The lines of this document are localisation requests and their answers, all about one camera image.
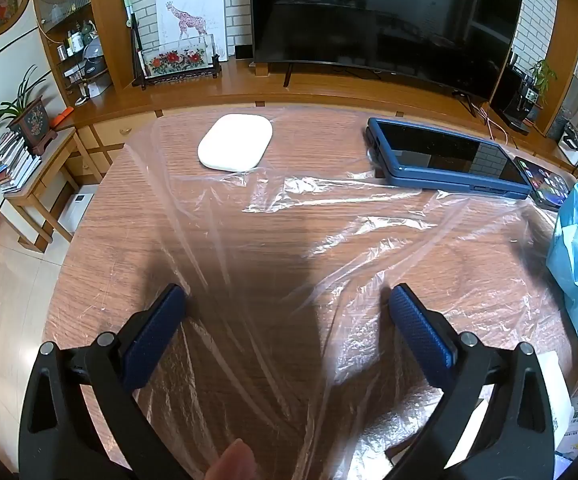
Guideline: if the black smartphone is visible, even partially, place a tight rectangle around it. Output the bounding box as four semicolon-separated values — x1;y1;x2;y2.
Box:
514;156;572;211

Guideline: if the tablet in blue case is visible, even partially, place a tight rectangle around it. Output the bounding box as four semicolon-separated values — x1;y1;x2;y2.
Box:
366;117;534;200

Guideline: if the white floor appliance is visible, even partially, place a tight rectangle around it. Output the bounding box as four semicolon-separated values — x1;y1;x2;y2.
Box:
58;187;100;238

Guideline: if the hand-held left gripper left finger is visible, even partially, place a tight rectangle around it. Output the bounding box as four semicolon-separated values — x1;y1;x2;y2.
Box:
19;283;190;480

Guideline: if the white oval device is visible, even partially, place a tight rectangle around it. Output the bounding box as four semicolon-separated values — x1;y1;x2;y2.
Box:
197;114;274;172

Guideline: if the floral glass ornament on stand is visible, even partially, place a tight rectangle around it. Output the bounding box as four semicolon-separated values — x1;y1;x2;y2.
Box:
131;35;222;90

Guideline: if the wooden side table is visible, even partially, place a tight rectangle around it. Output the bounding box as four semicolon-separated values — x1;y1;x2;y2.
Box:
4;127;104;253

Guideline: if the white paper box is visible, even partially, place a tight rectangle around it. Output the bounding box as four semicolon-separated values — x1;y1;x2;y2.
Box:
536;350;577;446

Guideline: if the potted orchid plant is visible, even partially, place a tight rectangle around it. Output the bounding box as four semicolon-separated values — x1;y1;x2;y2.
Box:
0;65;60;156

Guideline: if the person's left hand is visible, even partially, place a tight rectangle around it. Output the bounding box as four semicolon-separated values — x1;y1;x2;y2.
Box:
204;438;257;480

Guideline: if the giraffe drawing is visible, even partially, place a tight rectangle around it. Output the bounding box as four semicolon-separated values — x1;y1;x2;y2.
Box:
156;0;230;61

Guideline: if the black countertop appliance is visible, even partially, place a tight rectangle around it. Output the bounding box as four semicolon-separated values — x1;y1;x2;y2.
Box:
489;65;542;133

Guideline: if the wooden television console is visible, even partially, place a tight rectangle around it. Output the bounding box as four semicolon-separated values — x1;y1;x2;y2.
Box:
69;52;578;186

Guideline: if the stack of books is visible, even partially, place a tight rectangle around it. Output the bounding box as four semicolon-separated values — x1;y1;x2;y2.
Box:
0;130;42;195

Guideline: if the large black television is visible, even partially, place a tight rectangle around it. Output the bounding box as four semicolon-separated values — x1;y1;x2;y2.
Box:
248;0;524;108

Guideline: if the small green houseplant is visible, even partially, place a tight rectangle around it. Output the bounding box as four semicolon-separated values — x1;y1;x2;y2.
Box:
529;59;558;106

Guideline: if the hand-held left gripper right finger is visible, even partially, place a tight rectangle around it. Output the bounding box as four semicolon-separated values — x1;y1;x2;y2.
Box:
388;283;556;480

